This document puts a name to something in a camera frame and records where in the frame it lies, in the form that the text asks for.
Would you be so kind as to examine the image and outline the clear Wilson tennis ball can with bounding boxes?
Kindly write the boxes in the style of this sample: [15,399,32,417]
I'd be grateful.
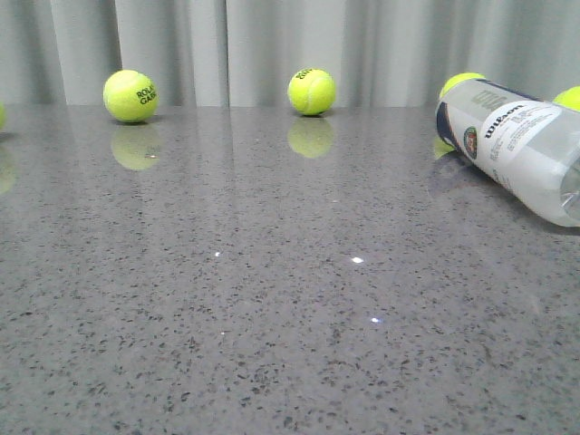
[436,78,579,227]

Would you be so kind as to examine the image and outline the centre yellow tennis ball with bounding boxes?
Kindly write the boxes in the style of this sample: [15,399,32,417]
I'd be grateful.
[287,68,336,116]

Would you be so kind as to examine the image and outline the yellow tennis ball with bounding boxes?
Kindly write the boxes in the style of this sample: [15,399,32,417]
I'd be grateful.
[287,68,336,116]
[0,102,6,129]
[553,85,580,111]

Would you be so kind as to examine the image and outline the tennis ball with Roland Garros print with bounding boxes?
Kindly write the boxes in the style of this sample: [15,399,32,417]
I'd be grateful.
[102,70,159,123]

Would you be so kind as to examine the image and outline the tennis ball with Wilson print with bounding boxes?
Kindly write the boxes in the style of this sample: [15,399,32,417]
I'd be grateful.
[439,72,485,99]

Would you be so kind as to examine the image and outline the far right yellow tennis ball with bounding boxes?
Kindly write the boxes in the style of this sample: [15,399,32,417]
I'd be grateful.
[553,85,580,111]

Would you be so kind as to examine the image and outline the far left yellow tennis ball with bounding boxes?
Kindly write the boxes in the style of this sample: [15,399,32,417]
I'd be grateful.
[0,102,6,129]

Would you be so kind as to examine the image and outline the pale grey curtain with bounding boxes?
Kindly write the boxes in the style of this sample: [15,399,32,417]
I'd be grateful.
[1,1,579,107]

